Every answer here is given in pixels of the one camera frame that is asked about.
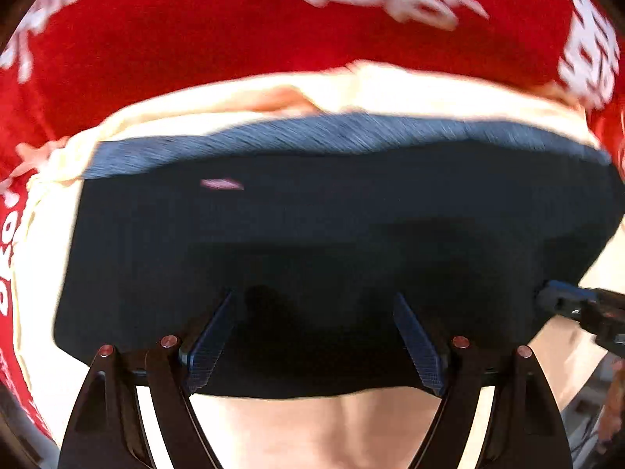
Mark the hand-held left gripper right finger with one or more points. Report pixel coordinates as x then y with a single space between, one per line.
421 347

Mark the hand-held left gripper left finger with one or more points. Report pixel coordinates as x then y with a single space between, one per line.
210 347

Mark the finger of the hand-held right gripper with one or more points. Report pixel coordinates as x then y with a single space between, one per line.
569 298

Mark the black pants with blue waistband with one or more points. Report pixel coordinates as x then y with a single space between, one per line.
317 254

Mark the cream cloth mat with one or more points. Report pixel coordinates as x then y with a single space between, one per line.
293 100

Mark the red printed blanket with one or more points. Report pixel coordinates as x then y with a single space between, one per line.
205 34

